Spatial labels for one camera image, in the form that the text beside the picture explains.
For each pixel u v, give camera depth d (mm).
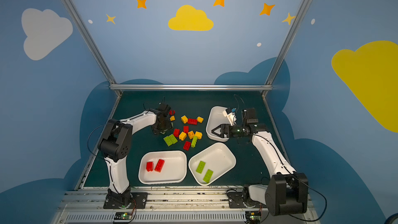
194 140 931
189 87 1066
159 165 840
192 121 1038
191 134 955
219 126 717
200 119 1044
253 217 718
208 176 819
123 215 710
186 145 914
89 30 872
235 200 742
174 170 874
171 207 739
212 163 865
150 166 825
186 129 984
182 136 954
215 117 1079
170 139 959
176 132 959
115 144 527
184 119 1040
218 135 720
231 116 748
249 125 600
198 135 965
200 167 847
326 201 374
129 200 676
